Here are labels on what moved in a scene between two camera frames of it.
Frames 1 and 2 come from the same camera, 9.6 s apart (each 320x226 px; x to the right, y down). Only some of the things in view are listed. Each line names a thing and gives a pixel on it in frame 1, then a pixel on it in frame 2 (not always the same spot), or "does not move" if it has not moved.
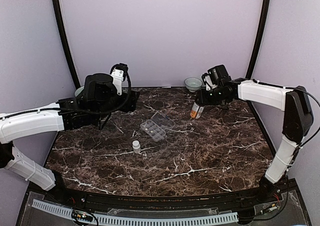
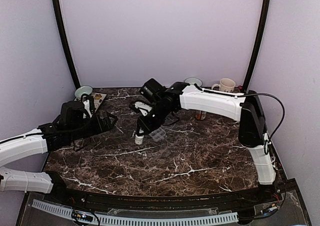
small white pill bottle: (136, 146) → (139, 139)
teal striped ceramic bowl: (193, 84) does not move
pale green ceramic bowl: (78, 90) does not move
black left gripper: (130, 101) → (100, 128)
